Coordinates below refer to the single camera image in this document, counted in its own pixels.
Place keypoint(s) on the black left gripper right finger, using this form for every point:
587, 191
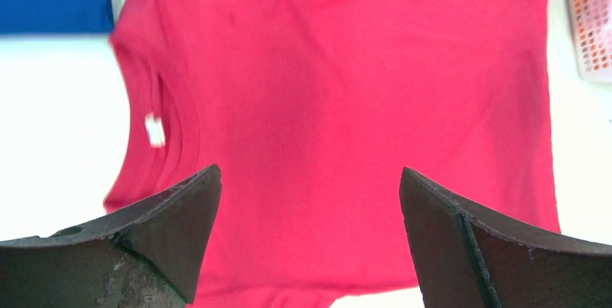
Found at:
468, 255

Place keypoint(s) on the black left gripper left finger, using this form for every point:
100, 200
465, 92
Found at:
148, 254

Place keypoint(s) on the pink t-shirt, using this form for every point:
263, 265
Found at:
311, 109

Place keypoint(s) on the white plastic laundry basket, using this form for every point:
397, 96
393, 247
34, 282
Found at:
590, 22

